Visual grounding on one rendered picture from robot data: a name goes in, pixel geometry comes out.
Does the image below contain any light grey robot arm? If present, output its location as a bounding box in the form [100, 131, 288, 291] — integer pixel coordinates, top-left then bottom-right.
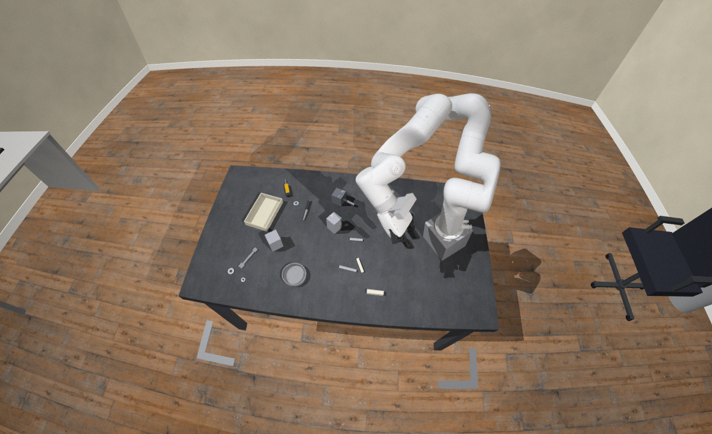
[356, 93, 500, 240]

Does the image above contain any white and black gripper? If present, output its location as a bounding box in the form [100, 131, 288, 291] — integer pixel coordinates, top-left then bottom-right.
[377, 210, 420, 249]

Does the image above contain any beige open tray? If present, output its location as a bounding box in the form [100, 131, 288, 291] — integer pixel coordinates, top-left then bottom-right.
[244, 193, 283, 231]

